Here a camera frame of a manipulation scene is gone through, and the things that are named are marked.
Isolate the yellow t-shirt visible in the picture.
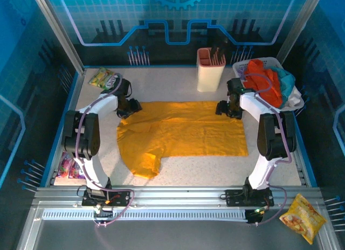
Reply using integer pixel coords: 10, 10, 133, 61
116, 100, 249, 180

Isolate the cream utensil holder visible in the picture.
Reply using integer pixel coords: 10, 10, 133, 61
196, 47, 226, 92

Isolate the yellow Fox's candy bag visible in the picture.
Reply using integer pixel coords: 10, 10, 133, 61
88, 67, 119, 89

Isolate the orange t-shirt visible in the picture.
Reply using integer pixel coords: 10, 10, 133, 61
244, 59, 284, 108

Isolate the black utensil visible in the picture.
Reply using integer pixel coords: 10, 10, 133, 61
210, 45, 226, 65

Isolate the white perforated plastic basket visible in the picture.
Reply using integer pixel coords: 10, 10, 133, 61
232, 57, 305, 112

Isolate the teal t-shirt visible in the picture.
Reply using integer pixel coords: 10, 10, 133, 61
269, 66, 296, 109

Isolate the white cloth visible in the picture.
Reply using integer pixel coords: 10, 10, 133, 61
287, 84, 304, 107

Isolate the purple Fox's candy bag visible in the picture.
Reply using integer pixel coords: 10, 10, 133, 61
68, 158, 84, 179

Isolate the purple berry candy bag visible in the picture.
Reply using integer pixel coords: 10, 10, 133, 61
58, 152, 70, 178

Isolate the yellow snack bag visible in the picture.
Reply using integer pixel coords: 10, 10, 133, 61
279, 193, 328, 245

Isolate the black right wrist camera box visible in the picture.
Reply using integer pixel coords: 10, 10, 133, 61
227, 79, 245, 94

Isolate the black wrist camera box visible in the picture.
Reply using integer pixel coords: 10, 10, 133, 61
227, 79, 245, 94
118, 79, 133, 93

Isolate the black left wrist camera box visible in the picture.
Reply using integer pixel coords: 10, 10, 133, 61
118, 79, 133, 93

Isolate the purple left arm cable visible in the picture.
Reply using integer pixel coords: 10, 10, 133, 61
75, 73, 135, 228

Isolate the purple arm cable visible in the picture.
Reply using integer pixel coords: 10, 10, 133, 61
241, 72, 293, 226
75, 73, 135, 228

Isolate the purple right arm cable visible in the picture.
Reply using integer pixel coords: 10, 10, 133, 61
241, 72, 293, 226

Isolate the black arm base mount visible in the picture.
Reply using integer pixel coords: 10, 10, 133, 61
80, 189, 132, 207
225, 189, 274, 207

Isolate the aluminium mounting rail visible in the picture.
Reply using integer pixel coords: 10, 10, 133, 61
32, 185, 324, 224

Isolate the aluminium frame post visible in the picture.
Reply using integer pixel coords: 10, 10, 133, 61
31, 0, 87, 74
274, 0, 321, 65

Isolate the white slotted cable duct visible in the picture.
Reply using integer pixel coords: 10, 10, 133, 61
42, 209, 249, 221

